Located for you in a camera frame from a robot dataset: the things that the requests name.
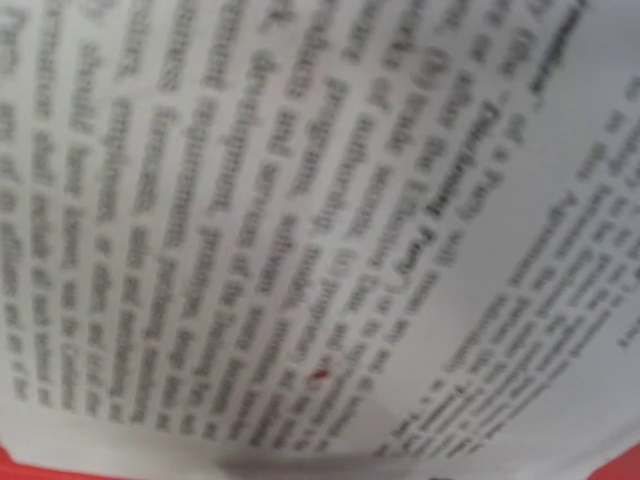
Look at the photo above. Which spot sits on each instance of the printed paper sheet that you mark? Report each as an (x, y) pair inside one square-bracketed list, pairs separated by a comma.
[(320, 239)]

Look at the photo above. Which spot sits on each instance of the red clip file folder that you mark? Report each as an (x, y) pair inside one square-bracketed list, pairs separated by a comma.
[(30, 467)]

